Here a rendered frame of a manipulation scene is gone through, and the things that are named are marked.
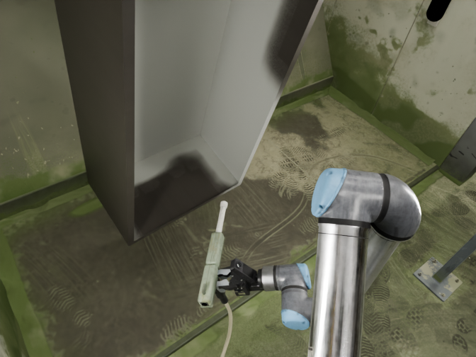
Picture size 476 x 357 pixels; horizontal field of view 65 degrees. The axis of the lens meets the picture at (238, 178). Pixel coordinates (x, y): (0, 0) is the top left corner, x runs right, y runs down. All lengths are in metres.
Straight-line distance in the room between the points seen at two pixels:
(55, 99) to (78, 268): 0.91
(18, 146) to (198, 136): 0.95
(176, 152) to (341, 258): 1.20
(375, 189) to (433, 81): 2.06
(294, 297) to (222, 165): 0.81
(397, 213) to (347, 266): 0.16
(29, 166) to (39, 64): 0.54
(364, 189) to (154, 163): 1.17
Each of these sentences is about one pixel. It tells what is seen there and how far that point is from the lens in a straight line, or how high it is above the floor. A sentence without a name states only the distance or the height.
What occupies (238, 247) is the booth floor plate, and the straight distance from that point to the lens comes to 2.09.
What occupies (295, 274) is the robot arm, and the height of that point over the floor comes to 0.65.
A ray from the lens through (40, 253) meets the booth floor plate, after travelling 2.20.
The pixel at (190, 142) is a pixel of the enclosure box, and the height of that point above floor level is 0.53.
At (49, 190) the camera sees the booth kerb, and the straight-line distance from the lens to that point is 2.33.
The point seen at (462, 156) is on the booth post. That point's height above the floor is 0.21.
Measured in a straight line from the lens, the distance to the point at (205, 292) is 1.37.
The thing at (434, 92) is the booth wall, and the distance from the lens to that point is 2.89.
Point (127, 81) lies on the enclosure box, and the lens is 0.85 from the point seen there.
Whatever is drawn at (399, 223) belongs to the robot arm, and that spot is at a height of 1.16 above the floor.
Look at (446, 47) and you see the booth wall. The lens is 2.79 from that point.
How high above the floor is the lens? 1.80
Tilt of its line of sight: 47 degrees down
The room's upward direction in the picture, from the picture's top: 9 degrees clockwise
